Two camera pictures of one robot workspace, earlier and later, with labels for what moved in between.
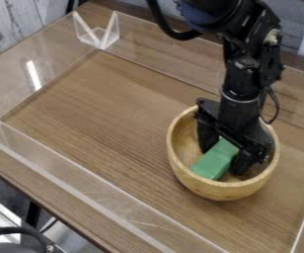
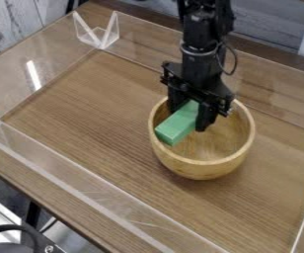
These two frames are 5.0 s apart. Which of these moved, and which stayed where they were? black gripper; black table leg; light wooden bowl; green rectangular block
Moved: light wooden bowl; black gripper; green rectangular block
Stayed: black table leg
